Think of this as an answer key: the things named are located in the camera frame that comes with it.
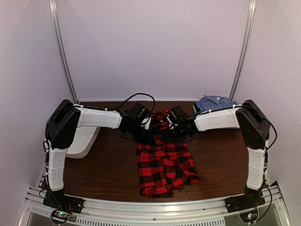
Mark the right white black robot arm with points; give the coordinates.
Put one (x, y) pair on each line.
(254, 127)

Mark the right aluminium corner post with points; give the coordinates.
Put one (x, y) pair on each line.
(245, 44)

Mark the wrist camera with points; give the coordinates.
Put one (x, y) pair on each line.
(147, 123)
(165, 116)

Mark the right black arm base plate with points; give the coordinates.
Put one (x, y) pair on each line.
(242, 202)

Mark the circuit board with leds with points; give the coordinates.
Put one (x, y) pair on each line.
(249, 217)
(59, 216)

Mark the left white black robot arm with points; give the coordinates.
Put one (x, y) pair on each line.
(61, 129)

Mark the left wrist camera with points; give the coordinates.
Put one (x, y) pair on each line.
(147, 123)

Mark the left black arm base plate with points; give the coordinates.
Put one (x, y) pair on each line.
(67, 204)

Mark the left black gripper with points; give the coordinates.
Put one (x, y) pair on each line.
(149, 138)

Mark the left aluminium corner post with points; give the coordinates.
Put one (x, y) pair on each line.
(61, 50)

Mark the red black plaid shirt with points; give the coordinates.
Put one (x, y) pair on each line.
(163, 166)

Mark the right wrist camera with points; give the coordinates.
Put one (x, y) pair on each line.
(165, 116)

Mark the left circuit board with leds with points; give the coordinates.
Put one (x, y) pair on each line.
(59, 216)

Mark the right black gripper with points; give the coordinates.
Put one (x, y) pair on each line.
(169, 137)

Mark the right circuit board with leds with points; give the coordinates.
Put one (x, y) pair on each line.
(249, 217)

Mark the blue checked folded shirt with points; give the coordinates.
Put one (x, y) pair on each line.
(213, 103)

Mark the white plastic bin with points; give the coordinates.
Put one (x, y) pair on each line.
(83, 141)

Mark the aluminium front frame rail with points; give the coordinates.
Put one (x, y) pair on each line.
(210, 212)

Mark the aluminium corner post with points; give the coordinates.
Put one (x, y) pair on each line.
(245, 44)
(61, 50)

